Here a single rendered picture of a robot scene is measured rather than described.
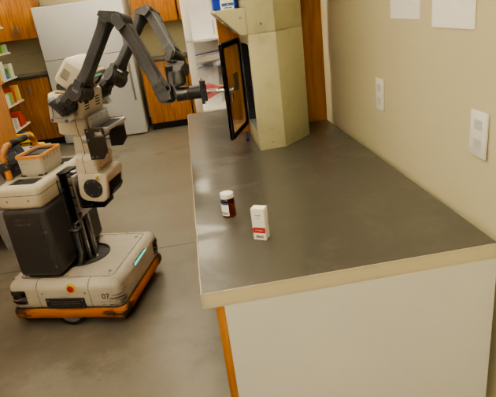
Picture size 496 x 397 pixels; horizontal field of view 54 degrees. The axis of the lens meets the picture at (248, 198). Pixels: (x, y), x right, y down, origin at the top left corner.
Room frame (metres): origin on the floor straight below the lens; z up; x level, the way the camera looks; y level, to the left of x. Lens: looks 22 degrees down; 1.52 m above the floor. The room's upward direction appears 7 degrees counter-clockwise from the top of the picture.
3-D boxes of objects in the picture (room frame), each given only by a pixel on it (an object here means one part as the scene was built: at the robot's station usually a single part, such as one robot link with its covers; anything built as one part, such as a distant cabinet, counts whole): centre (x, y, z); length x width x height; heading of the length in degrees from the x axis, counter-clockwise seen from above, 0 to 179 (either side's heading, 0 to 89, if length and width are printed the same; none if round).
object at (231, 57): (2.14, 0.00, 1.19); 0.30 x 0.01 x 0.40; 164
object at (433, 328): (1.97, -0.15, 0.45); 2.05 x 0.67 x 0.90; 5
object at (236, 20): (2.13, -0.01, 1.46); 0.32 x 0.11 x 0.10; 5
